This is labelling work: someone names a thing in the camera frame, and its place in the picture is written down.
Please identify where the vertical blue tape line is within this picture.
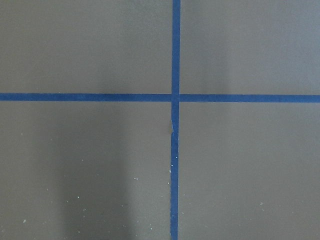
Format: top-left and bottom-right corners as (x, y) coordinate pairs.
(170, 0), (181, 240)

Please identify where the horizontal blue tape line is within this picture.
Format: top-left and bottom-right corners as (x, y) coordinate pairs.
(0, 93), (320, 103)

